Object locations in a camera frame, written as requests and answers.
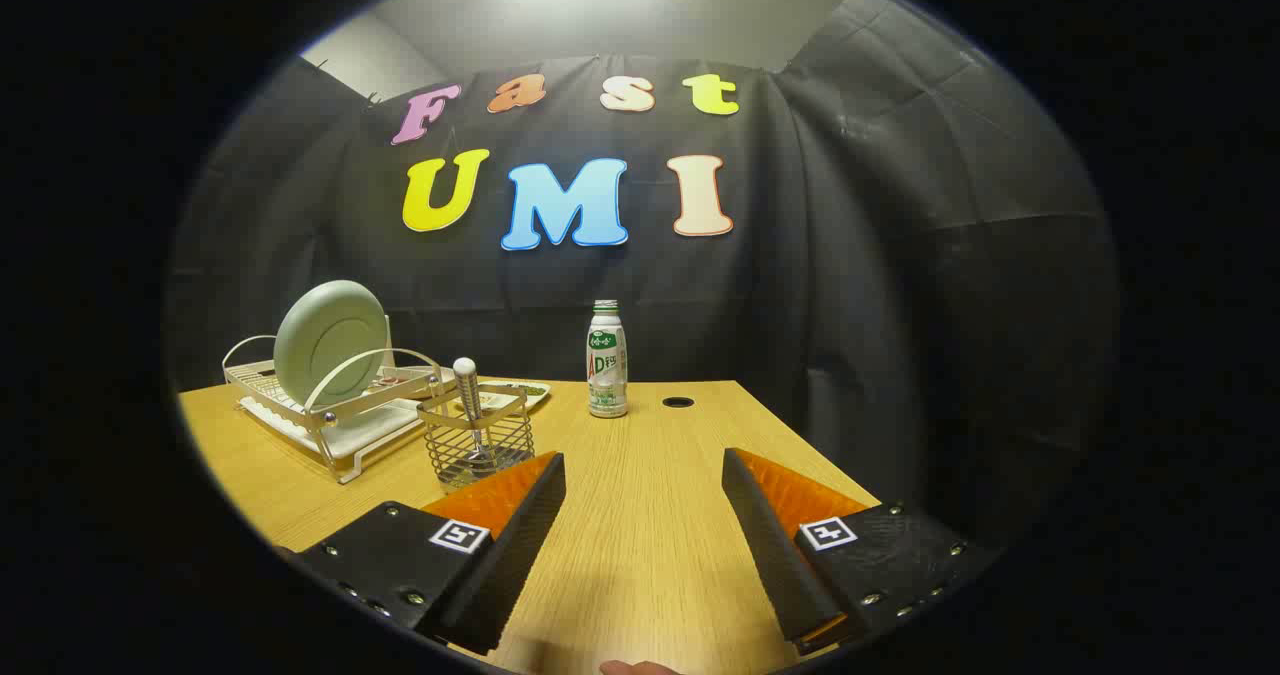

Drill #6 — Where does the metal wire basket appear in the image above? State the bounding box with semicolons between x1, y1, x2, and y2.
417;385;536;494

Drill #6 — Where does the white bottle with green label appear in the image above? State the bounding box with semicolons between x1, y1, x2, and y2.
586;300;630;419

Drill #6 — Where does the metal spoon with white knob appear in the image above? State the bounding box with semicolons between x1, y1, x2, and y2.
453;357;501;476

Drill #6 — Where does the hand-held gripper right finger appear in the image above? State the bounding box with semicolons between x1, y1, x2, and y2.
722;447;1001;658

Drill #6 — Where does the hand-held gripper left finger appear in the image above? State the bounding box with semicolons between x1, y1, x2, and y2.
275;452;567;656

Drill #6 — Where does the white divided snack tray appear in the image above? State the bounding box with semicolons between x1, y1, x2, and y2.
476;380;552;414

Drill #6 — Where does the pale green plate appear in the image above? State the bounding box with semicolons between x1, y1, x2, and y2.
273;280;391;408

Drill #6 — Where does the white wire dish rack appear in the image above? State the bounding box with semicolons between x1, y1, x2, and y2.
222;315;456;484

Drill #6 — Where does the black backdrop cloth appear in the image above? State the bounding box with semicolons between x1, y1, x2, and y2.
165;0;1121;556

